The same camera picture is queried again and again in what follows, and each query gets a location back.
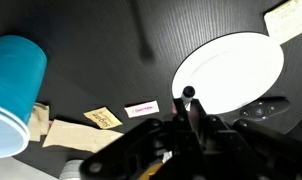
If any pink sweetener packet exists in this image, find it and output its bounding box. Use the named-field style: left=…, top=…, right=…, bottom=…
left=123, top=100, right=161, bottom=119

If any small black remote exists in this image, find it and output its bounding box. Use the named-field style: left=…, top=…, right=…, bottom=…
left=239, top=96, right=291, bottom=121

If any blue plastic cup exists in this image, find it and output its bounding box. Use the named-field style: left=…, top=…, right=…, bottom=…
left=0, top=34, right=48, bottom=160

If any yellow sugar packet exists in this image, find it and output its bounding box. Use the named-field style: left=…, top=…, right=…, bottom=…
left=83, top=106, right=124, bottom=130

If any black and white pen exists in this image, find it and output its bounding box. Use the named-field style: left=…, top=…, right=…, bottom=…
left=179, top=85, right=197, bottom=111

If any white plate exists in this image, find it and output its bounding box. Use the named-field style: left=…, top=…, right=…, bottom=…
left=171, top=31, right=285, bottom=116

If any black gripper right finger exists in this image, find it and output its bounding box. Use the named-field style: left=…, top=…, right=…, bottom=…
left=190, top=99, right=302, bottom=180

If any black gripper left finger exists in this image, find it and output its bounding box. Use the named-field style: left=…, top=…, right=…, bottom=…
left=79, top=98, right=205, bottom=180

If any pale paper packet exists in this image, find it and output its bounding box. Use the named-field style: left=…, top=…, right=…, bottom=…
left=263, top=0, right=302, bottom=45

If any white ribbed vase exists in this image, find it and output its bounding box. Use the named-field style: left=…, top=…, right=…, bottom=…
left=58, top=159, right=85, bottom=180

